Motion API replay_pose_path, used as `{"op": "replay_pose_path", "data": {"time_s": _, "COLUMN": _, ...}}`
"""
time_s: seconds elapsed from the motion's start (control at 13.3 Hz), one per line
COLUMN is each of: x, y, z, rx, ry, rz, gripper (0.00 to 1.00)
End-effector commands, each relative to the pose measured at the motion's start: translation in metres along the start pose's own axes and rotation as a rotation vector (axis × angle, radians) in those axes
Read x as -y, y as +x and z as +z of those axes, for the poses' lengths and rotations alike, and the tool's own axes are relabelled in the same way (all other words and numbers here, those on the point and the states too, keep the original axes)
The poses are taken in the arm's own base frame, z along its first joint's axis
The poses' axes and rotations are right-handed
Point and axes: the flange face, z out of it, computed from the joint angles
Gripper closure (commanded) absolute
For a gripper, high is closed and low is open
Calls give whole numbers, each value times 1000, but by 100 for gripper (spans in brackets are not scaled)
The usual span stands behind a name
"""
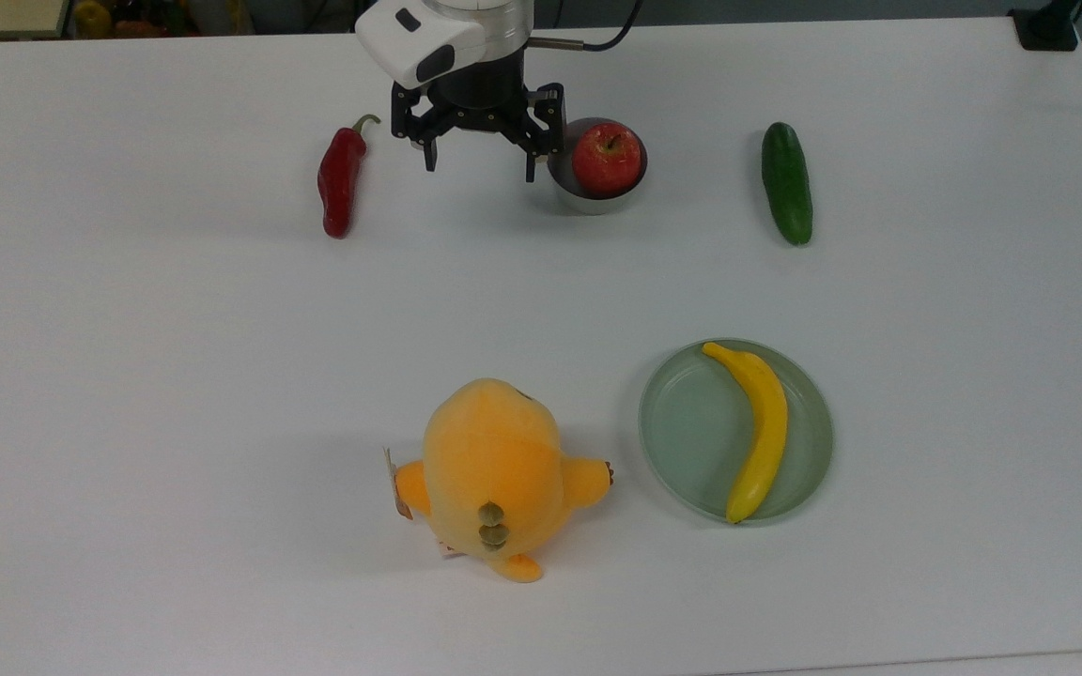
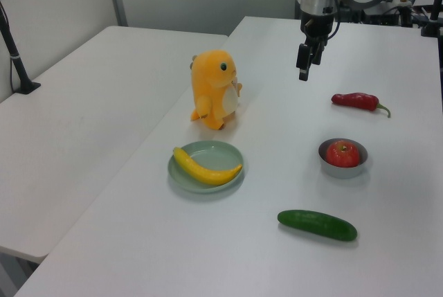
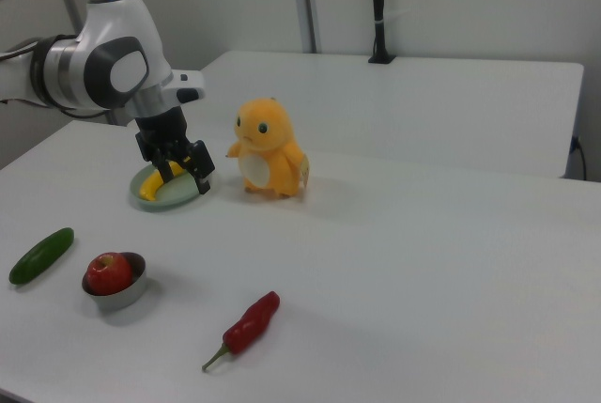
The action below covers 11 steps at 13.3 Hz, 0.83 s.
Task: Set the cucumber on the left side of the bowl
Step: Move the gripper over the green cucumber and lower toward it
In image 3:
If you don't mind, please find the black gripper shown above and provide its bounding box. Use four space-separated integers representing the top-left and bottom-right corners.
133 108 218 195

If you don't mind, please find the green cucumber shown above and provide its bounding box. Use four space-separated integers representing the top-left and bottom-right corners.
8 226 76 287

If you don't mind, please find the silver metal bowl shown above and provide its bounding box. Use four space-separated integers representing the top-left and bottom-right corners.
81 251 147 312

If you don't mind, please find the pale green plate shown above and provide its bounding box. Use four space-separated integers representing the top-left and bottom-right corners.
129 161 212 213

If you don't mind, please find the yellow banana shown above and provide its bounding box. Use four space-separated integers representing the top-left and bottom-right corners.
138 161 193 202

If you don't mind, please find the orange plush toy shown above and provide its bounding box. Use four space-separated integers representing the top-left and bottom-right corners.
224 97 313 200

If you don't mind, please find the red apple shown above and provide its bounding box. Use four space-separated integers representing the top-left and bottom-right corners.
85 252 133 296

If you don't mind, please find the red chili pepper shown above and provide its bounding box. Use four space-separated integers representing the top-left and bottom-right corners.
201 290 282 373

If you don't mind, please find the black wall cable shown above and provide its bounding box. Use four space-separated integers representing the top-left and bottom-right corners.
569 134 589 182

